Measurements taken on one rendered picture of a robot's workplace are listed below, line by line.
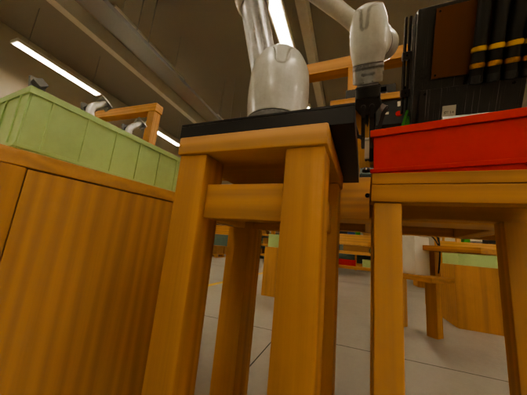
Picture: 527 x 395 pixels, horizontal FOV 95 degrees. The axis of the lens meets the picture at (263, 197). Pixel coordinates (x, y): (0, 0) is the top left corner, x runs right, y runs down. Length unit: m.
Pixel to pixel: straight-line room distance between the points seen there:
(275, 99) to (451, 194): 0.40
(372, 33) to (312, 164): 0.53
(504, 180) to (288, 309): 0.43
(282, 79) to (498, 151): 0.45
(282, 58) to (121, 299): 0.79
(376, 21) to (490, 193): 0.54
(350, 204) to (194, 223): 0.57
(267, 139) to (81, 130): 0.58
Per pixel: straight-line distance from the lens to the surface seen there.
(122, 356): 0.92
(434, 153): 0.61
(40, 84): 1.21
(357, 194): 0.90
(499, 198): 0.57
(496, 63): 1.26
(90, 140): 0.88
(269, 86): 0.63
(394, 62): 1.95
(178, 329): 0.52
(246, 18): 1.12
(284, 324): 0.42
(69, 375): 0.87
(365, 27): 0.87
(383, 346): 0.55
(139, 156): 0.96
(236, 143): 0.49
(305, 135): 0.44
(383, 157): 0.61
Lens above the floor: 0.63
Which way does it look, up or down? 11 degrees up
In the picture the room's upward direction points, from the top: 5 degrees clockwise
